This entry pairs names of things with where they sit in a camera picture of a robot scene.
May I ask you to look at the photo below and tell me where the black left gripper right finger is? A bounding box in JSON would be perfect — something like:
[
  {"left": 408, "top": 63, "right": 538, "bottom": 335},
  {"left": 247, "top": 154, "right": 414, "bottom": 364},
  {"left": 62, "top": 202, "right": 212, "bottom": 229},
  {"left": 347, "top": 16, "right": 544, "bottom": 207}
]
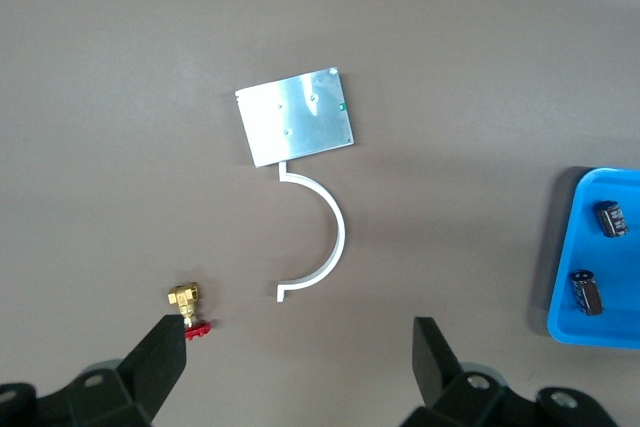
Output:
[{"left": 402, "top": 315, "right": 616, "bottom": 427}]

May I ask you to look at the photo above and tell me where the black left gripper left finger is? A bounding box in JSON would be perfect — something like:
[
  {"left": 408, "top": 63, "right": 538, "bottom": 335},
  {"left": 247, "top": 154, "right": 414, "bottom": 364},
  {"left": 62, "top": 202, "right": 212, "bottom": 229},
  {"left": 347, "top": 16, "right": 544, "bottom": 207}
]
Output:
[{"left": 0, "top": 314, "right": 188, "bottom": 427}]

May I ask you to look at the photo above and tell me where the dark brown rectangular block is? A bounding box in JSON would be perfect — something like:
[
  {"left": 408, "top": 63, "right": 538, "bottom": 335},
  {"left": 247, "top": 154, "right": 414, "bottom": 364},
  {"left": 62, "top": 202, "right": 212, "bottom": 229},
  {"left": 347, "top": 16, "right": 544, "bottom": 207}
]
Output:
[{"left": 569, "top": 269, "right": 604, "bottom": 318}]

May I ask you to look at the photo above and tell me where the small black connector block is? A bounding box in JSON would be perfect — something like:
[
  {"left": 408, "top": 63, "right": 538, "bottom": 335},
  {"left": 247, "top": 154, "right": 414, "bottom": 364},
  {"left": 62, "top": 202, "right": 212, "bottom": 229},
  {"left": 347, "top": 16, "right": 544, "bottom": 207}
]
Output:
[{"left": 593, "top": 200, "right": 630, "bottom": 239}]

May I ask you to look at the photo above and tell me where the blue plastic tray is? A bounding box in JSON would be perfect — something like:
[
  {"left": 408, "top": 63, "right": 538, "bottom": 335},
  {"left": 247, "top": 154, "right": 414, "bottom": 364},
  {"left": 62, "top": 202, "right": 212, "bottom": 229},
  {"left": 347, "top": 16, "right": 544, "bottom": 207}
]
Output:
[{"left": 546, "top": 166, "right": 640, "bottom": 351}]

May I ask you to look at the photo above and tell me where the aluminium plate module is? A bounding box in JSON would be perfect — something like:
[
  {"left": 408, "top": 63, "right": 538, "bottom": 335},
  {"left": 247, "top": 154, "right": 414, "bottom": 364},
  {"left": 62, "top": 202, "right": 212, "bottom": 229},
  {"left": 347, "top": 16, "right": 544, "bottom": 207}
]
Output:
[{"left": 234, "top": 65, "right": 357, "bottom": 169}]

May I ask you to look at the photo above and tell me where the brass valve red handle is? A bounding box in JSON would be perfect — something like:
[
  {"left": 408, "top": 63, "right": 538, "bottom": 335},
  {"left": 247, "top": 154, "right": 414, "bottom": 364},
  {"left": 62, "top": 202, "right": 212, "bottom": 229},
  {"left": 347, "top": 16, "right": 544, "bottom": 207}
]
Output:
[{"left": 167, "top": 282, "right": 215, "bottom": 341}]

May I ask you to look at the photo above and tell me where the white semicircular bracket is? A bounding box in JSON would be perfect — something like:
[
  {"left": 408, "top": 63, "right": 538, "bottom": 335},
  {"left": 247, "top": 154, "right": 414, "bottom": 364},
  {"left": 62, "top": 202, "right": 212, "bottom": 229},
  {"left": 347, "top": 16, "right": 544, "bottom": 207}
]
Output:
[{"left": 274, "top": 161, "right": 347, "bottom": 304}]

